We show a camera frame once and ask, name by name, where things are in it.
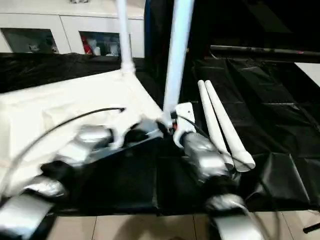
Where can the white plastic table leg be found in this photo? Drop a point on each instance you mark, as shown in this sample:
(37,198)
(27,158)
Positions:
(125,37)
(212,120)
(177,50)
(227,120)

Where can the white plastic table top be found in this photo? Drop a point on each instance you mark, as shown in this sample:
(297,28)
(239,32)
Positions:
(62,100)

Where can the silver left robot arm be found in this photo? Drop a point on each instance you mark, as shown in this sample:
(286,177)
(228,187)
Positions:
(82,140)

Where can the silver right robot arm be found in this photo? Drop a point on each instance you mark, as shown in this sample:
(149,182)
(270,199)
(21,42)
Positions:
(210,155)

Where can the black plastic table mat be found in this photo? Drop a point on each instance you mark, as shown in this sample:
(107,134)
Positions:
(125,180)

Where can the small white cup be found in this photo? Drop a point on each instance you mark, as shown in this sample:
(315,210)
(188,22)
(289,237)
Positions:
(97,51)

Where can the red cabinet item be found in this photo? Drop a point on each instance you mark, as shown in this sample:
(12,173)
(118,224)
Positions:
(87,46)

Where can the long dark metal rod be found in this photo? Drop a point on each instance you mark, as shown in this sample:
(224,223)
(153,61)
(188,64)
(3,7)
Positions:
(262,51)

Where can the large black backdrop sheet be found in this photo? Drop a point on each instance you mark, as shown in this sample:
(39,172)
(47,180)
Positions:
(250,22)

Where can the white glass-door cabinet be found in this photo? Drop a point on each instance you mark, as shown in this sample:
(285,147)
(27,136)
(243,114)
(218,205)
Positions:
(62,20)

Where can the dark patterned ornament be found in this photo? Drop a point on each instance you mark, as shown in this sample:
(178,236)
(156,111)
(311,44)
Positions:
(78,1)

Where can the white flat board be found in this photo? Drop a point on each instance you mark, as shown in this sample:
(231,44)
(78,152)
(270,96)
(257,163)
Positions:
(310,73)

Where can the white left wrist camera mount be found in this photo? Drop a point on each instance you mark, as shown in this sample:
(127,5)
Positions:
(122,125)

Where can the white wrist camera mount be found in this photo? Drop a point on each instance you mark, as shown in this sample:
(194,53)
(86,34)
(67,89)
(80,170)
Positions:
(122,125)
(185,110)

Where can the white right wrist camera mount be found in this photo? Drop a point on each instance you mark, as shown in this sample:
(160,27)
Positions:
(185,110)

